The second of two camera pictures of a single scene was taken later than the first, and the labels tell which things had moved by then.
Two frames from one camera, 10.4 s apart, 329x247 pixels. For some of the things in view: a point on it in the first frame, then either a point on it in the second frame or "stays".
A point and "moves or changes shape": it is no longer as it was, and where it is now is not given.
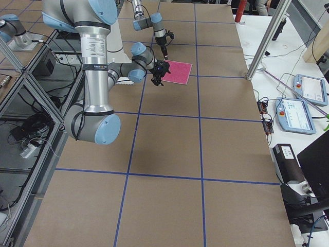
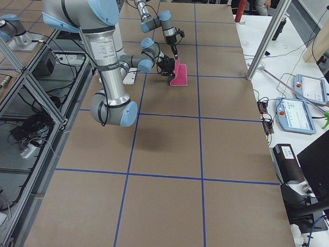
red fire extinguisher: (240, 10) stays
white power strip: (29, 150) stays
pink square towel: (179, 72) moves or changes shape
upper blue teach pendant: (314, 89) stays
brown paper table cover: (192, 166) stays
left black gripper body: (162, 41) to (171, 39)
